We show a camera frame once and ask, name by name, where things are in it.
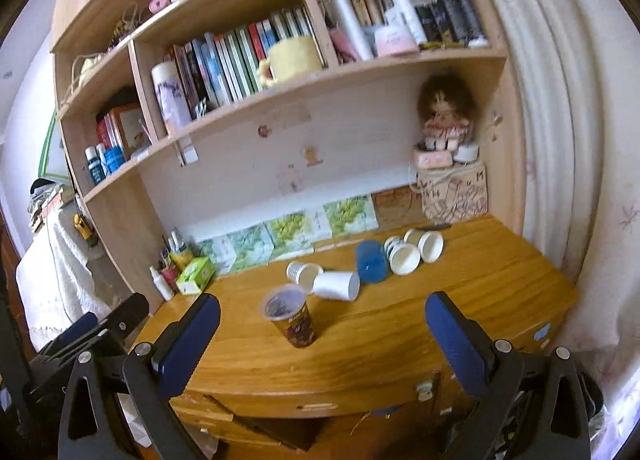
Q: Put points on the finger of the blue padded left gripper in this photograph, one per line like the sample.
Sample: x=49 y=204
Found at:
x=77 y=330

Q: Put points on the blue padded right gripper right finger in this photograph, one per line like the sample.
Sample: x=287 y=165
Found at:
x=463 y=342

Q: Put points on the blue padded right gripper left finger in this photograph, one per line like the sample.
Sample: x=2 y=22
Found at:
x=182 y=344

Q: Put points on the brown robot print paper cup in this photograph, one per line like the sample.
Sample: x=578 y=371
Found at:
x=286 y=308

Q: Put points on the striped leaf print paper cup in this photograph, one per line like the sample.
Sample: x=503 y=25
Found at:
x=403 y=258

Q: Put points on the small white paper cup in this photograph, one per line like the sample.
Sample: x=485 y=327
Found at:
x=429 y=243

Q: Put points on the checkered paper cup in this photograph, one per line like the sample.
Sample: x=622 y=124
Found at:
x=303 y=274

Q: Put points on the blue plastic cup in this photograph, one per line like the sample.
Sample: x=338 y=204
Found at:
x=371 y=262

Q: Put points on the plain white paper cup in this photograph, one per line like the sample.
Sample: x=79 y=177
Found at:
x=337 y=286

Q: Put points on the green tissue box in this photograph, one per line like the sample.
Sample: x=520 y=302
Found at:
x=196 y=276

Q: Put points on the white small bottle on desk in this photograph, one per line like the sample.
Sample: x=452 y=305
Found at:
x=161 y=284

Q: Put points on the wooden desk drawer front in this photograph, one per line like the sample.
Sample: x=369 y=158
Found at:
x=329 y=404

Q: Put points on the printed canvas storage box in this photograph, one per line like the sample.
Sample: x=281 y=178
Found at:
x=455 y=194

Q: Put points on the pink small box under doll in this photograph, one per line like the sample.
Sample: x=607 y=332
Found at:
x=432 y=159

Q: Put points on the white floral thermos bottle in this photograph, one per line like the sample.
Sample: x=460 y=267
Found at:
x=170 y=97

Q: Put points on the wooden bookshelf unit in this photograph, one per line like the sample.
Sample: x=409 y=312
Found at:
x=345 y=130

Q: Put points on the brown haired rag doll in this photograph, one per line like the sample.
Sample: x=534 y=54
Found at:
x=445 y=105

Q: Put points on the yellow ceramic mug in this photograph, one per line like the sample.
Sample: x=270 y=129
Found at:
x=288 y=59

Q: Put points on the pink round cream jar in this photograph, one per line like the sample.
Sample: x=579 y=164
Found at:
x=394 y=40

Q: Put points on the floral white curtain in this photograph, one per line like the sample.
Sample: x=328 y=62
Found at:
x=577 y=63

